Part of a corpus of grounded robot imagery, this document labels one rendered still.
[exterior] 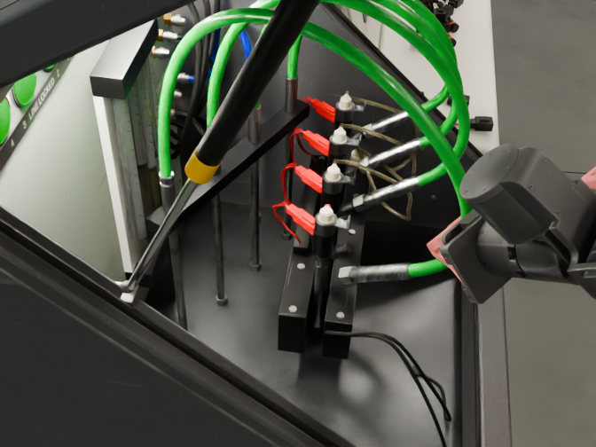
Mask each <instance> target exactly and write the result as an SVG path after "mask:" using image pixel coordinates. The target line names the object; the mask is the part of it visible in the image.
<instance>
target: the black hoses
mask: <svg viewBox="0 0 596 447"><path fill-rule="evenodd" d="M202 2H203V5H204V12H205V18H207V17H208V16H211V7H210V2H209V0H202ZM187 6H188V8H189V10H190V12H191V14H192V18H193V22H194V26H195V25H197V24H198V23H199V22H200V15H199V13H198V11H197V9H196V6H195V5H194V3H193V2H192V3H190V4H188V5H187ZM218 12H220V0H214V13H213V14H216V13H218ZM216 32H217V29H216V30H214V31H212V32H211V33H209V34H207V35H205V36H204V44H203V48H202V39H201V40H200V41H199V42H198V43H197V44H196V45H195V46H194V48H195V49H196V62H195V75H194V83H193V90H192V98H191V103H190V106H189V110H188V112H186V111H183V110H175V112H174V115H175V116H183V117H184V118H186V121H185V123H181V122H179V121H177V120H174V119H170V124H171V125H174V126H176V127H178V128H180V129H183V132H182V134H181V135H177V133H176V132H175V131H174V130H172V129H170V135H171V136H172V137H173V138H174V139H175V140H177V141H178V143H177V144H176V145H175V144H173V143H172V142H171V141H170V148H171V149H173V150H175V151H174V152H173V153H172V154H170V158H171V160H174V159H176V158H177V157H178V156H179V154H180V153H181V151H182V149H183V147H184V143H185V140H186V138H187V136H188V133H189V131H190V128H191V126H193V127H194V128H195V129H196V130H197V131H198V132H199V134H200V135H201V137H203V136H204V134H205V133H206V132H205V131H204V129H203V128H202V127H201V126H200V125H199V124H198V122H199V123H200V124H202V125H203V126H204V128H205V129H206V130H207V121H205V120H204V119H203V118H201V117H200V116H199V115H200V113H201V111H202V110H203V108H204V106H205V104H206V103H207V102H208V89H207V90H206V92H205V94H204V96H203V98H202V100H201V101H200V98H201V95H202V91H203V89H204V85H205V82H206V79H207V75H208V69H209V68H210V69H211V72H212V69H213V65H214V62H213V60H212V59H211V58H212V53H213V49H214V45H215V40H216ZM184 36H185V34H177V36H176V39H177V40H182V39H183V38H184ZM208 88H209V86H208Z"/></svg>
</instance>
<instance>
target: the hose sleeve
mask: <svg viewBox="0 0 596 447"><path fill-rule="evenodd" d="M411 264H413V263H393V264H382V265H372V266H371V265H367V266H360V267H354V268H352V270H351V272H350V277H351V280H352V281H353V282H354V283H365V282H375V281H389V280H406V279H413V278H414V277H411V276H410V274H409V266H410V265H411Z"/></svg>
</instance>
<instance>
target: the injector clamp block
mask: <svg viewBox="0 0 596 447"><path fill-rule="evenodd" d="M312 156H314V158H317V159H324V160H325V166H324V171H323V174H324V173H325V172H326V171H327V162H328V157H327V156H324V155H316V154H312ZM369 188H370V183H369V180H368V178H367V175H366V173H364V174H363V173H362V172H361V173H358V174H356V182H355V185H352V184H345V190H344V196H343V202H342V203H344V204H345V203H347V202H350V201H352V200H353V199H354V198H355V197H357V196H360V195H362V194H367V193H369ZM366 210H367V209H365V210H362V211H360V212H357V211H353V212H350V213H348V214H347V215H345V216H342V217H341V219H343V220H348V217H349V216H350V223H349V228H348V229H347V230H346V229H342V228H339V230H338V236H337V242H336V245H341V244H344V243H349V245H350V247H351V252H350V253H348V254H345V255H342V256H341V257H340V258H337V259H334V260H333V261H332V270H331V280H330V284H329V285H327V290H326V300H325V324H324V334H323V345H322V357H334V358H340V359H349V349H350V343H351V337H347V336H340V335H331V334H325V331H334V332H343V333H352V328H353V322H354V314H355V307H356V298H357V285H358V283H356V284H350V285H343V284H342V283H341V281H340V280H339V278H338V277H339V272H340V268H344V267H351V266H357V267H360V263H361V254H362V247H363V240H364V232H365V219H366ZM313 237H314V236H313V235H311V237H310V246H309V251H308V254H307V255H298V254H293V248H292V252H291V256H290V261H289V265H288V269H287V274H286V282H285V286H284V290H283V294H282V299H281V303H280V307H279V312H278V350H283V351H289V352H295V353H304V351H305V346H306V340H307V335H308V330H309V324H310V319H311V317H312V304H313V292H314V279H315V271H314V263H315V261H316V260H315V259H314V257H313Z"/></svg>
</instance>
